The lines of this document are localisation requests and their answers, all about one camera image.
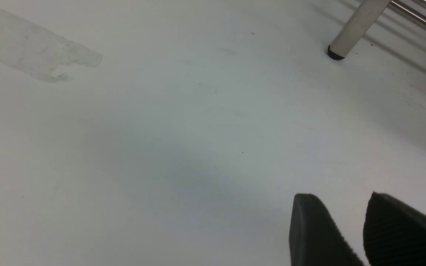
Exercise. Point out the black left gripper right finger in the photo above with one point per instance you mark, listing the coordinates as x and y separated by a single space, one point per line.
394 233

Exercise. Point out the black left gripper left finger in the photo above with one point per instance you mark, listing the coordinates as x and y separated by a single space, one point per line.
314 237

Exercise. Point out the stainless steel shoe rack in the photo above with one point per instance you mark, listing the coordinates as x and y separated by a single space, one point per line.
363 18

